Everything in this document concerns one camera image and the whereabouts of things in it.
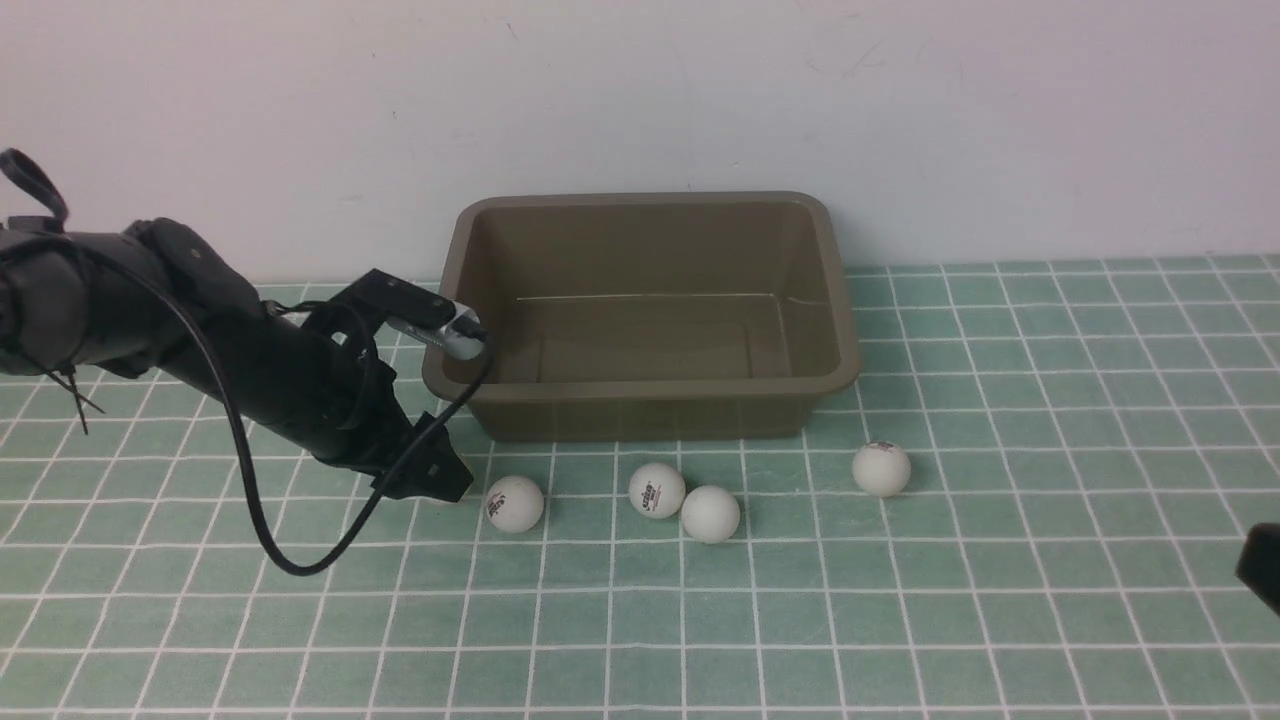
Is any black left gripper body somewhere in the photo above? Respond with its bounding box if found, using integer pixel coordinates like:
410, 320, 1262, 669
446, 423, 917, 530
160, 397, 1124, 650
262, 300, 413, 473

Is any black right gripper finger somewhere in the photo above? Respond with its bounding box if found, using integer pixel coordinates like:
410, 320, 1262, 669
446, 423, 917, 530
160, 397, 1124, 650
1235, 523, 1280, 615

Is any white ball with dark logo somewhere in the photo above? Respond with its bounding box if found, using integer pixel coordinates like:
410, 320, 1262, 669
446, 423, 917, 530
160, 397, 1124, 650
483, 475, 545, 534

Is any white ball with red logo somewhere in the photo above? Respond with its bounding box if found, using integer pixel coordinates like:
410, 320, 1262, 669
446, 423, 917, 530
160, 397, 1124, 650
628, 462, 689, 519

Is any plain white ping-pong ball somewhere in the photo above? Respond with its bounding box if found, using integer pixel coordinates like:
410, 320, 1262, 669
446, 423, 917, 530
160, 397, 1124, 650
680, 486, 741, 544

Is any white ball with top mark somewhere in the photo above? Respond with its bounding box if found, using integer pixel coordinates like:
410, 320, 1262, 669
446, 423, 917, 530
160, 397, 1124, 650
851, 441, 913, 498

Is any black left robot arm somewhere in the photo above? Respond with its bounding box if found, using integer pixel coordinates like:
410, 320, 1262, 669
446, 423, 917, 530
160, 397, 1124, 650
3, 218, 475, 502

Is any green checkered tablecloth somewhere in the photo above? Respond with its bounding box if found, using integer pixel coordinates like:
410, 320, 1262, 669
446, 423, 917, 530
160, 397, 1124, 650
1, 256, 1279, 719

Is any olive green plastic bin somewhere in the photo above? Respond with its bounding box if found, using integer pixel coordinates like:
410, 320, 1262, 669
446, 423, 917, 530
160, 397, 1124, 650
439, 191, 861, 443

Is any black camera cable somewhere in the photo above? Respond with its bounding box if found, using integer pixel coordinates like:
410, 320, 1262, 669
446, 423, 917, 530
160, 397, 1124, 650
60, 240, 497, 578

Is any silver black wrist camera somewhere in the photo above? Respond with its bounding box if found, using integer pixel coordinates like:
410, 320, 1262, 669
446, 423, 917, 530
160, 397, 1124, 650
301, 269, 489, 361

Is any black cable tie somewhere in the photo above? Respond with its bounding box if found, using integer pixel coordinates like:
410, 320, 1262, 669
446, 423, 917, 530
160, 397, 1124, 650
44, 364, 105, 436

